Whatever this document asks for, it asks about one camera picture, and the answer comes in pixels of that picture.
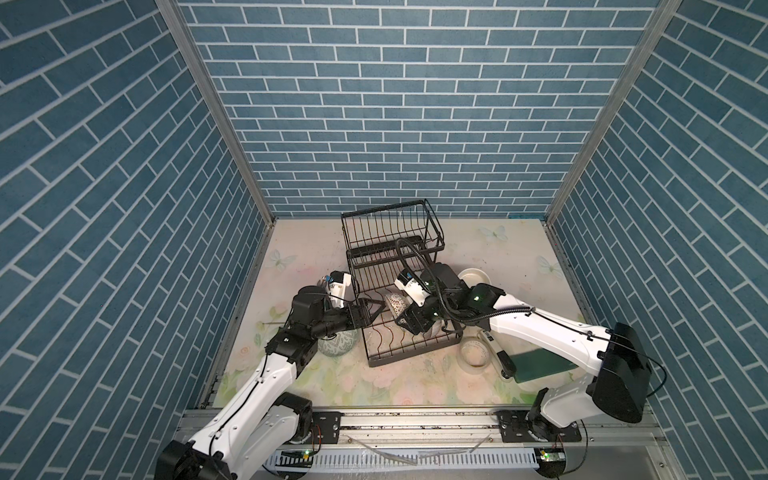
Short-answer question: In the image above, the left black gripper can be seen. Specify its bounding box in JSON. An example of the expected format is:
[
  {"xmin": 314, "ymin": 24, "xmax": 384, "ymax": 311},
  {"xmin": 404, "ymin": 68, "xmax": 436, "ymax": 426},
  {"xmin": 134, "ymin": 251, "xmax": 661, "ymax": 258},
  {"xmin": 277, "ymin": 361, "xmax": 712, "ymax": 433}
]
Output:
[{"xmin": 309, "ymin": 300, "xmax": 385, "ymax": 342}]

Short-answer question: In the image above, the green rimmed striped bowl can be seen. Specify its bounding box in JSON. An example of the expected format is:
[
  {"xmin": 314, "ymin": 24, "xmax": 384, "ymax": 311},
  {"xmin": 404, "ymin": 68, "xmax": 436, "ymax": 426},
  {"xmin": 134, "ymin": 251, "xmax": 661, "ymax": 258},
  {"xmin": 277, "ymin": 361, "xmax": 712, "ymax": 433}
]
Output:
[{"xmin": 318, "ymin": 330, "xmax": 360, "ymax": 357}]

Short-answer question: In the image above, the plain white ceramic bowl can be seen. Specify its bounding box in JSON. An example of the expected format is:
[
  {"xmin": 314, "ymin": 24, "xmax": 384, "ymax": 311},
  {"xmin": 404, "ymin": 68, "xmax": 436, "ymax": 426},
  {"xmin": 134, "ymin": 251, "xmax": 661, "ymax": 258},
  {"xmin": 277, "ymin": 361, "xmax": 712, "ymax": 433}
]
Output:
[{"xmin": 458, "ymin": 267, "xmax": 491, "ymax": 288}]

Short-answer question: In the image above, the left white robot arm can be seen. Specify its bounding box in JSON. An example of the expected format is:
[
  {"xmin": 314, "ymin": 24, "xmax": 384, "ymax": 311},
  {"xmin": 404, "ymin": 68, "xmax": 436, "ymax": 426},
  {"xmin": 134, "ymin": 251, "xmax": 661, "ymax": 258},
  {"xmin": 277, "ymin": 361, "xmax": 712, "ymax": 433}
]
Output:
[{"xmin": 154, "ymin": 271, "xmax": 368, "ymax": 479}]

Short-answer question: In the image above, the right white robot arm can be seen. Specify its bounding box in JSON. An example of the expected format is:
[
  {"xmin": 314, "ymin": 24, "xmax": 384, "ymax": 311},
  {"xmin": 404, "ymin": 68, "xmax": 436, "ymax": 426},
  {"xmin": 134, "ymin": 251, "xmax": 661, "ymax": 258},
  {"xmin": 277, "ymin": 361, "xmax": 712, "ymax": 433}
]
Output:
[{"xmin": 394, "ymin": 263, "xmax": 652, "ymax": 441}]

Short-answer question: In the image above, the green sponge pad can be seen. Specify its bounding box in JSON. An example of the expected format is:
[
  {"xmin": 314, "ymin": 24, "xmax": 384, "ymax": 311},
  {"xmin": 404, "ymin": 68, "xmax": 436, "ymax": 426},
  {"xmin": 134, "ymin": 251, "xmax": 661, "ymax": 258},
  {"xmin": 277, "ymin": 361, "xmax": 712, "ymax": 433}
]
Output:
[{"xmin": 511, "ymin": 349, "xmax": 577, "ymax": 383}]

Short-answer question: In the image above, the left controller board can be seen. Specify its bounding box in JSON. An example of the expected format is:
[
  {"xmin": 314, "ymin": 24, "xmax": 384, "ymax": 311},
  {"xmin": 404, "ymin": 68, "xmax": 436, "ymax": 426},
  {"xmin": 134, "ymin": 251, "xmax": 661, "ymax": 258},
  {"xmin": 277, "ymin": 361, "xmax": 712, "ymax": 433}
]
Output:
[{"xmin": 274, "ymin": 450, "xmax": 316, "ymax": 479}]

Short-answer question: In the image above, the controller board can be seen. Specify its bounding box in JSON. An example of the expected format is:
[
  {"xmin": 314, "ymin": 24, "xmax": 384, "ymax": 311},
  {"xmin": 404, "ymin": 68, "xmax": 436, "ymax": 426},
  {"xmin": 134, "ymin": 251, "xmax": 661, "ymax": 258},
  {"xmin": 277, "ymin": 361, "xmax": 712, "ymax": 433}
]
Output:
[
  {"xmin": 533, "ymin": 447, "xmax": 567, "ymax": 479},
  {"xmin": 274, "ymin": 450, "xmax": 316, "ymax": 479}
]

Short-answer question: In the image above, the right controller board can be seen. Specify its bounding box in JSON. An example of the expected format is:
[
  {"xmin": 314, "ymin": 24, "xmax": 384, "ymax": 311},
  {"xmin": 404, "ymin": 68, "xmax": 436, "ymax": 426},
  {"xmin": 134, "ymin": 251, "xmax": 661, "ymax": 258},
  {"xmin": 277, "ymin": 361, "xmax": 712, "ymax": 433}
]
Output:
[{"xmin": 533, "ymin": 447, "xmax": 567, "ymax": 479}]

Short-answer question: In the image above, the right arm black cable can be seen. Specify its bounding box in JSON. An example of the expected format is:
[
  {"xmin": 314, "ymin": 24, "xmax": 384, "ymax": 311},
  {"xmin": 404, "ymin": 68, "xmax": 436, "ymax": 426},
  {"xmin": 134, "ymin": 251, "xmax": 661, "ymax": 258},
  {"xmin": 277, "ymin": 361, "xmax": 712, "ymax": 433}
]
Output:
[{"xmin": 393, "ymin": 237, "xmax": 668, "ymax": 400}]

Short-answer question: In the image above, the black wire dish rack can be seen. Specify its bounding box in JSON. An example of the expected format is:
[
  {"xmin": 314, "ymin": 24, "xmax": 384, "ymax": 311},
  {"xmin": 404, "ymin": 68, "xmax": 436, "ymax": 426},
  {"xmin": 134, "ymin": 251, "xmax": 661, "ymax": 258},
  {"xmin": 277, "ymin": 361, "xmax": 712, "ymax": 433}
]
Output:
[{"xmin": 341, "ymin": 200, "xmax": 463, "ymax": 367}]

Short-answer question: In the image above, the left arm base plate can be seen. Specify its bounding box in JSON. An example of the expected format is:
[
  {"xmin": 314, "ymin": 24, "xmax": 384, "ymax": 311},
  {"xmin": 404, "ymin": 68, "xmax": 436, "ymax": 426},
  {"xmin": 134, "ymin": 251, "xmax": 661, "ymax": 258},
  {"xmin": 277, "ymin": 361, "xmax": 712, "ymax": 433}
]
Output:
[{"xmin": 296, "ymin": 411, "xmax": 343, "ymax": 445}]

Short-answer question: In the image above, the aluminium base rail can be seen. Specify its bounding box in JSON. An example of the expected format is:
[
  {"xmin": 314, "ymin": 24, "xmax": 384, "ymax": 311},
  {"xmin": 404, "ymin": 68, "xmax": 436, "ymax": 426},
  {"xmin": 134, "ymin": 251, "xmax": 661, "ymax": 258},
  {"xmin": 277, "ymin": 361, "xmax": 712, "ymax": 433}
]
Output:
[{"xmin": 175, "ymin": 407, "xmax": 668, "ymax": 473}]

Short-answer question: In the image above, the white cable tie strip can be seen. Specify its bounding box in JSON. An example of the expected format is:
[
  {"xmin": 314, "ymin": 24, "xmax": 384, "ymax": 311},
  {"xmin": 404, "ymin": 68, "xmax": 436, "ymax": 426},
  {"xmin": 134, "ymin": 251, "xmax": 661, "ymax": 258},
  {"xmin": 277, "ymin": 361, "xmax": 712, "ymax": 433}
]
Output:
[{"xmin": 348, "ymin": 435, "xmax": 491, "ymax": 466}]

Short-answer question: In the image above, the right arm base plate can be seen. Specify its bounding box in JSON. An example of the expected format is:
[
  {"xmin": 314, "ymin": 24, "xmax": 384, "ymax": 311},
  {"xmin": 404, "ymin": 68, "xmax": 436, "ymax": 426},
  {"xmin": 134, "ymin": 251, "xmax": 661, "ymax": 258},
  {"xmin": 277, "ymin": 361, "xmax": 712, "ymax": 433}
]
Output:
[{"xmin": 493, "ymin": 409, "xmax": 582, "ymax": 444}]

